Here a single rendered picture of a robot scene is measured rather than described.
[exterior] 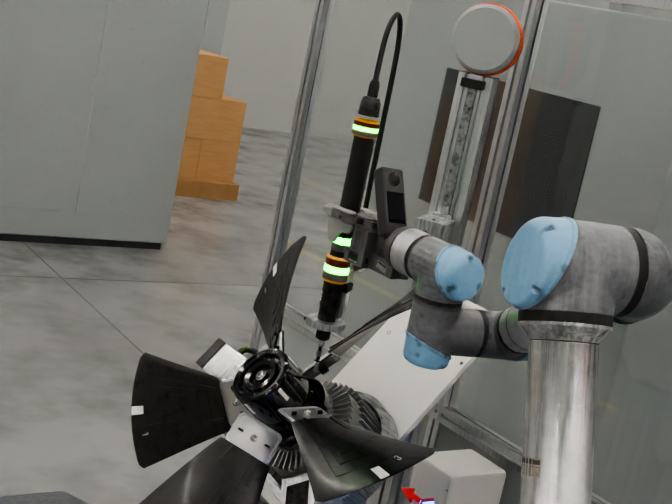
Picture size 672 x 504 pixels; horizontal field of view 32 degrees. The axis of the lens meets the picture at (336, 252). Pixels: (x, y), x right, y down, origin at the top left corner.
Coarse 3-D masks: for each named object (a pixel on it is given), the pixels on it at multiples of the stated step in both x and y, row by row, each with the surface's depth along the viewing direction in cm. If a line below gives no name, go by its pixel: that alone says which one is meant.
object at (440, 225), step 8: (424, 216) 257; (432, 216) 259; (440, 216) 261; (448, 216) 260; (416, 224) 254; (424, 224) 253; (432, 224) 252; (440, 224) 252; (448, 224) 253; (432, 232) 253; (440, 232) 252; (448, 232) 255; (448, 240) 257
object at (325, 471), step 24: (312, 432) 196; (336, 432) 197; (360, 432) 199; (312, 456) 190; (336, 456) 189; (360, 456) 189; (384, 456) 190; (408, 456) 189; (312, 480) 185; (336, 480) 184; (360, 480) 184
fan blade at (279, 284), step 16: (304, 240) 230; (288, 256) 233; (272, 272) 238; (288, 272) 228; (272, 288) 234; (288, 288) 223; (256, 304) 242; (272, 304) 230; (272, 320) 227; (272, 336) 225
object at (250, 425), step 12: (240, 420) 209; (252, 420) 209; (228, 432) 208; (240, 432) 208; (252, 432) 209; (264, 432) 209; (276, 432) 210; (240, 444) 207; (252, 444) 208; (276, 444) 209; (264, 456) 207
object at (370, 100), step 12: (372, 84) 192; (372, 96) 192; (360, 108) 193; (372, 108) 192; (324, 288) 199; (336, 288) 199; (324, 300) 199; (336, 300) 199; (324, 312) 200; (336, 312) 201; (324, 336) 201
